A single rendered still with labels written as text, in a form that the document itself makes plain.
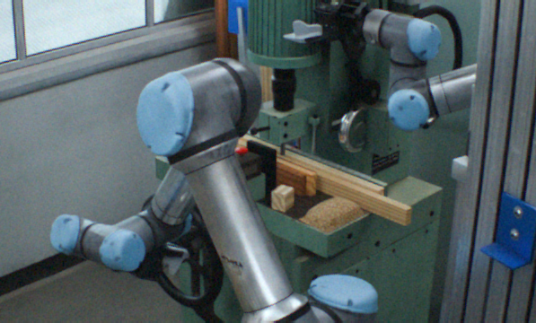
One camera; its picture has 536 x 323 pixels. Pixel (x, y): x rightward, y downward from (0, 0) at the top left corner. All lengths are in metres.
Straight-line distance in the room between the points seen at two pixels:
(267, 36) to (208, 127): 0.74
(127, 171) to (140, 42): 0.53
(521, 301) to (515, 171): 0.20
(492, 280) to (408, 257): 1.06
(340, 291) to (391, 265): 0.91
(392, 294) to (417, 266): 0.12
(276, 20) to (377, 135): 0.40
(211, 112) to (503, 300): 0.53
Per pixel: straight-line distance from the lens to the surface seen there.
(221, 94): 1.39
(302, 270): 2.08
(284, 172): 2.16
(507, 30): 1.27
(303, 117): 2.21
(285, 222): 2.06
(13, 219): 3.42
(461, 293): 1.47
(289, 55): 2.07
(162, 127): 1.36
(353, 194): 2.10
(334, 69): 2.20
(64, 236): 1.72
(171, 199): 1.66
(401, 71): 1.78
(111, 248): 1.64
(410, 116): 1.66
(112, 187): 3.66
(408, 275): 2.48
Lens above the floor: 1.82
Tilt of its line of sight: 23 degrees down
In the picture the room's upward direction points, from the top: 1 degrees clockwise
